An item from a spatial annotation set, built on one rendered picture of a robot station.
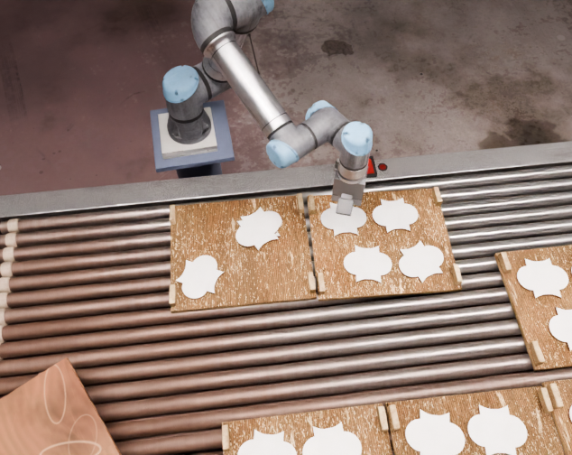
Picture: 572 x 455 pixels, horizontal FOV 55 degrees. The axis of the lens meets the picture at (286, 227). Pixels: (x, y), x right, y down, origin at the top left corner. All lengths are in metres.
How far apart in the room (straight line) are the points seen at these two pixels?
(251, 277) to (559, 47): 2.84
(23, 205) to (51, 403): 0.70
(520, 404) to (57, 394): 1.15
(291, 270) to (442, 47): 2.39
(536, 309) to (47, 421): 1.30
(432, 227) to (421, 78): 1.87
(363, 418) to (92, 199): 1.05
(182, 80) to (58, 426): 1.04
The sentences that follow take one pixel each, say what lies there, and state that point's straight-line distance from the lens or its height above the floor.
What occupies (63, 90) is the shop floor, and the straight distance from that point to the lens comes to 3.57.
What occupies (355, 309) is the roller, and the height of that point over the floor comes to 0.92.
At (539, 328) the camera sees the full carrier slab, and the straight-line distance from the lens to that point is 1.69.
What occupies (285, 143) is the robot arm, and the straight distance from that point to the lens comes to 1.35.
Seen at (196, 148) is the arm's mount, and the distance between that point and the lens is 1.92.
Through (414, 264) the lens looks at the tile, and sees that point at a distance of 1.65.
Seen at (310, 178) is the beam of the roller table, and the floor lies 0.91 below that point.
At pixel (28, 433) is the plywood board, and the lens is 1.48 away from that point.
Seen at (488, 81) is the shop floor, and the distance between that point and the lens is 3.58.
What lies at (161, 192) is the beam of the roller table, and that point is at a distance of 1.81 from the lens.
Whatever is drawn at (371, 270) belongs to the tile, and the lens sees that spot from 1.61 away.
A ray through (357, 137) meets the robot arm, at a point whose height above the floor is 1.34.
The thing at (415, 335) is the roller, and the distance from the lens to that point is 1.59.
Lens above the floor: 2.38
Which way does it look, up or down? 60 degrees down
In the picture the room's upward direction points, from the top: straight up
